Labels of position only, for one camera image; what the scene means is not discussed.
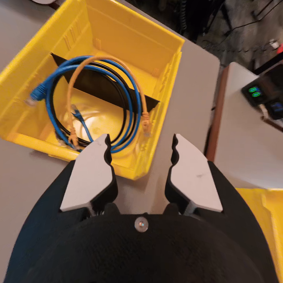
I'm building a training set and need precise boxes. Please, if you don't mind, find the black power strip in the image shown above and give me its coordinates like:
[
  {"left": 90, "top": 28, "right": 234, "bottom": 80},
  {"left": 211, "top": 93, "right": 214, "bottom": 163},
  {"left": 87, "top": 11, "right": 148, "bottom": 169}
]
[{"left": 241, "top": 66, "right": 283, "bottom": 121}]

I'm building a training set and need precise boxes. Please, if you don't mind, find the blue ethernet cable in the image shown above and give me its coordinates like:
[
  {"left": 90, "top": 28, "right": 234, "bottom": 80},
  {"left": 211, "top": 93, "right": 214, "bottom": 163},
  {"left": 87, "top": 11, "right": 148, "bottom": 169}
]
[{"left": 30, "top": 55, "right": 142, "bottom": 154}]

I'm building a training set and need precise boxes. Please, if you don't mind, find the black cable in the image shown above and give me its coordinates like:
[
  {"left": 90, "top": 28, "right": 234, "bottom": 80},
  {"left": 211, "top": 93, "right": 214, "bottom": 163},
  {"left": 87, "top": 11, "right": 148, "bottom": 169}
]
[{"left": 50, "top": 62, "right": 133, "bottom": 147}]

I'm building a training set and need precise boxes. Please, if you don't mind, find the yellow storage bin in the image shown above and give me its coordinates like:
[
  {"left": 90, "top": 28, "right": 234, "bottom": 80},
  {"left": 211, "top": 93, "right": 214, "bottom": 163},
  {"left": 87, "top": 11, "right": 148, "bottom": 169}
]
[
  {"left": 235, "top": 187, "right": 283, "bottom": 283},
  {"left": 0, "top": 0, "right": 186, "bottom": 180}
]

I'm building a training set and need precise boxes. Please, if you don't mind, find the grey desk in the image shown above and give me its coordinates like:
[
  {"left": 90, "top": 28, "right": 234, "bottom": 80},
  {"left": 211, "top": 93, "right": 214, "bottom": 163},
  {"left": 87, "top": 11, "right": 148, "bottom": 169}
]
[{"left": 0, "top": 0, "right": 221, "bottom": 216}]

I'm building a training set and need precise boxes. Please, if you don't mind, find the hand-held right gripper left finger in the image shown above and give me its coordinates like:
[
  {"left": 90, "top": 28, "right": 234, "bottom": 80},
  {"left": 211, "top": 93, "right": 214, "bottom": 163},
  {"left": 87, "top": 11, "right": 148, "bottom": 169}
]
[{"left": 60, "top": 133, "right": 118, "bottom": 211}]

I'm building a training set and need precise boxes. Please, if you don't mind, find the black bin divider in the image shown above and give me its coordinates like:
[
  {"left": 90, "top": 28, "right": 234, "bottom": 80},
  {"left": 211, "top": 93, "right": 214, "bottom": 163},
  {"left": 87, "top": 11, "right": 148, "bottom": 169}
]
[{"left": 50, "top": 53, "right": 160, "bottom": 112}]

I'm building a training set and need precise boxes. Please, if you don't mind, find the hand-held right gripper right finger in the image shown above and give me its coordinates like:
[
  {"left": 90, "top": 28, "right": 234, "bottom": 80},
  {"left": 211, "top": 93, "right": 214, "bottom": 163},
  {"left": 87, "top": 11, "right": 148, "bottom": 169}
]
[{"left": 164, "top": 133, "right": 224, "bottom": 214}]

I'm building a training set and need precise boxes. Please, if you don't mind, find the yellow ethernet cable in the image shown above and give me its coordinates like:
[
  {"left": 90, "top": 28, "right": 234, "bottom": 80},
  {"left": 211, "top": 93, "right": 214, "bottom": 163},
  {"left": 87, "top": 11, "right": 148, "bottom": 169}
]
[{"left": 66, "top": 55, "right": 153, "bottom": 146}]

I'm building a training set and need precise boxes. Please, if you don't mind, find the white side table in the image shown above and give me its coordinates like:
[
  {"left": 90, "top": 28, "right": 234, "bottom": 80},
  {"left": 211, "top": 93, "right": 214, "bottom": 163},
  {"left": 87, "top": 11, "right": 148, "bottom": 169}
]
[{"left": 204, "top": 62, "right": 283, "bottom": 189}]

